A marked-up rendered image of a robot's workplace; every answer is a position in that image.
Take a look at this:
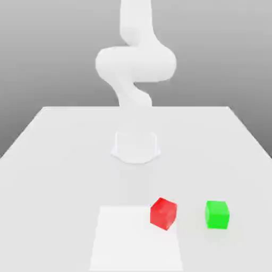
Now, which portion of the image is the small red cube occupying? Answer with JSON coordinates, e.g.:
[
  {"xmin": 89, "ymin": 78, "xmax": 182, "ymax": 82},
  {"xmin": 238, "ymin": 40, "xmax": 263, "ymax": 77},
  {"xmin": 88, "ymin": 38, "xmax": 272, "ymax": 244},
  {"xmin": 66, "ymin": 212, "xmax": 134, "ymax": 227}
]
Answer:
[{"xmin": 149, "ymin": 197, "xmax": 178, "ymax": 232}]

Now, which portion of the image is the small green cube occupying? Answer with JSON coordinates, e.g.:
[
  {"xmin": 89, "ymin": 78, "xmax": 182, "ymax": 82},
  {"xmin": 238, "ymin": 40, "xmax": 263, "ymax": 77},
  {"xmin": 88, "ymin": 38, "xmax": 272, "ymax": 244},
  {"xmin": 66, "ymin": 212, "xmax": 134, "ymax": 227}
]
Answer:
[{"xmin": 205, "ymin": 200, "xmax": 231, "ymax": 230}]

